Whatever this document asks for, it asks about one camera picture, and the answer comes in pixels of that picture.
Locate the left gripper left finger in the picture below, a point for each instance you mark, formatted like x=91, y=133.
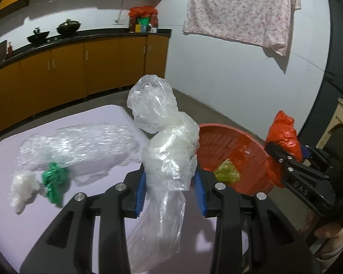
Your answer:
x=66, y=245

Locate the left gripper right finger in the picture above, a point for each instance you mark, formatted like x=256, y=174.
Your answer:
x=250, y=229

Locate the small red bag ball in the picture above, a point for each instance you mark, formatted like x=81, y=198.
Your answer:
x=282, y=134

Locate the shiny green plastic bag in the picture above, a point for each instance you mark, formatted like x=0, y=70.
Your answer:
x=54, y=179

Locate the white translucent plastic bag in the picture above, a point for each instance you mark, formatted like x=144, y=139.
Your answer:
x=24, y=187

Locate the green yellow printed bag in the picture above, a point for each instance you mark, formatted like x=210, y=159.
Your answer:
x=227, y=173

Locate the large bubble wrap sheet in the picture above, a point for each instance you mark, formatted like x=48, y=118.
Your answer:
x=88, y=151

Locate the clear plastic bag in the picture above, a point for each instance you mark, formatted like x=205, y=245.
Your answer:
x=170, y=162

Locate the red plastic trash basket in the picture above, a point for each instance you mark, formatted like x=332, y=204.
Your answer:
x=220, y=144

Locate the lower wooden kitchen cabinets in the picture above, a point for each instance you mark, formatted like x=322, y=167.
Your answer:
x=57, y=76

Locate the person's right hand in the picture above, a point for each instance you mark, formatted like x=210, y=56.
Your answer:
x=332, y=247

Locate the cream wooden furniture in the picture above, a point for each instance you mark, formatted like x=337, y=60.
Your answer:
x=336, y=120

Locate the pink floral hanging cloth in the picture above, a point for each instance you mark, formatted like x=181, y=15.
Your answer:
x=265, y=23

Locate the red bottle on counter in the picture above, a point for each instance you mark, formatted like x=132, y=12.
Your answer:
x=9, y=50

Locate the black countertop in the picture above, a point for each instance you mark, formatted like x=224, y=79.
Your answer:
x=80, y=36

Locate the black lidded pot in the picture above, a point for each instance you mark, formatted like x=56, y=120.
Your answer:
x=68, y=28

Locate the red bag over condiments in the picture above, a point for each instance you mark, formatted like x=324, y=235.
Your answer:
x=142, y=11

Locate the black wok with handle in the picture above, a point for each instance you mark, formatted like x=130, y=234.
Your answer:
x=38, y=36

